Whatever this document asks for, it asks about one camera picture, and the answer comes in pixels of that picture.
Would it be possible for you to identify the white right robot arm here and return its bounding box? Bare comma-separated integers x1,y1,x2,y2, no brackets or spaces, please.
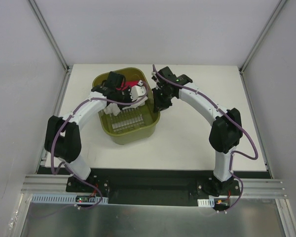
152,65,243,195

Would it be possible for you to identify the aluminium frame post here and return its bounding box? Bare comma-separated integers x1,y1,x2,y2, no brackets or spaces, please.
27,0,72,73
238,0,289,74

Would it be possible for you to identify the right white cable duct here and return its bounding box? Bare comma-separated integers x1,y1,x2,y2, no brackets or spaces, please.
197,198,215,208

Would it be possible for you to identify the right aluminium frame post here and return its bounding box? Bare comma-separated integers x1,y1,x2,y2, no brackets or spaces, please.
238,0,289,74

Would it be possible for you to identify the white cable duct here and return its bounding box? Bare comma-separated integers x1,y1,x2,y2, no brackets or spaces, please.
197,198,215,208
32,194,109,205

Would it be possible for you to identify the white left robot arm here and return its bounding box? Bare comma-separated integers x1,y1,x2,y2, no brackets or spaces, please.
44,72,132,192

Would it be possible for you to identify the white t shirt red print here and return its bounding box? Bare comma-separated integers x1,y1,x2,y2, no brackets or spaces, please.
104,96,148,116

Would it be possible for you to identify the olive green plastic basket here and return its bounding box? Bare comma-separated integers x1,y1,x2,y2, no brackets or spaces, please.
92,67,161,146

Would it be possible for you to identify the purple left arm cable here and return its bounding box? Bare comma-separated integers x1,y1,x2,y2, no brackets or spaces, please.
39,80,150,218

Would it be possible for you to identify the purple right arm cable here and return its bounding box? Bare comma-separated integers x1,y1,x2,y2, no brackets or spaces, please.
152,64,259,215

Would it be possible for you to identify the rolled pink t shirt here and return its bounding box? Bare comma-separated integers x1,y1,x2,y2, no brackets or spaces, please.
124,80,139,89

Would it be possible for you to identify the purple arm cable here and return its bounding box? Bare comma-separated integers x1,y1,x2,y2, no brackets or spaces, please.
39,80,150,218
152,64,259,215

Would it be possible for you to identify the left aluminium frame post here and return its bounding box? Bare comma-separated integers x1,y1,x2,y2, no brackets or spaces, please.
27,0,72,73

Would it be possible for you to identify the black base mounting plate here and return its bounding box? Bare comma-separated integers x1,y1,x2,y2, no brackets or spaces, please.
66,168,241,210

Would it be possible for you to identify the left white cable duct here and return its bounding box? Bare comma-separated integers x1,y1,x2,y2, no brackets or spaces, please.
32,194,109,205

